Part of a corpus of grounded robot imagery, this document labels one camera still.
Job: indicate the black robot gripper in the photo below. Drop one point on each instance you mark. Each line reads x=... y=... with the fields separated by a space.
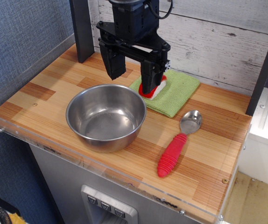
x=133 y=34

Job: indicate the red and white toy sushi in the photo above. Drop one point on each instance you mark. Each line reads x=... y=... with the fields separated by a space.
x=155 y=91

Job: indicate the green folded towel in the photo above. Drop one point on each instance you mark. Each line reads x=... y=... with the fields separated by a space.
x=179 y=87

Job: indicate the stainless steel bowl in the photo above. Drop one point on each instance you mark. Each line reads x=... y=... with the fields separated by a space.
x=107 y=117

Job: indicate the clear acrylic table guard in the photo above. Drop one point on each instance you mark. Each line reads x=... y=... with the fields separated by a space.
x=201 y=179

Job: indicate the grey toy fridge cabinet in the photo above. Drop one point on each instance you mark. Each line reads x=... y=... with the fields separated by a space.
x=65 y=180

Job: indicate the silver dispenser button panel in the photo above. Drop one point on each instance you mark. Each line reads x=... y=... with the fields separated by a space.
x=103 y=209

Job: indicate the white ribbed side appliance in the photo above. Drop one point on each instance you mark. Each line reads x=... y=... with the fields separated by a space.
x=253 y=160

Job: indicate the black and yellow object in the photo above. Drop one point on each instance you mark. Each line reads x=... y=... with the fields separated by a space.
x=9 y=214

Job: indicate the dark left frame post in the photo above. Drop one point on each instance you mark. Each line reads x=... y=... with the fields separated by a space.
x=82 y=29

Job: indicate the dark frame post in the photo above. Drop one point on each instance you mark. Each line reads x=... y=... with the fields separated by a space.
x=258 y=89
x=82 y=29

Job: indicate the spoon with red handle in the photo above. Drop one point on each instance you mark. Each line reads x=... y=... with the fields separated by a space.
x=189 y=123

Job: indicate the dark right frame post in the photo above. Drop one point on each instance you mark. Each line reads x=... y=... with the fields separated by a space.
x=258 y=89

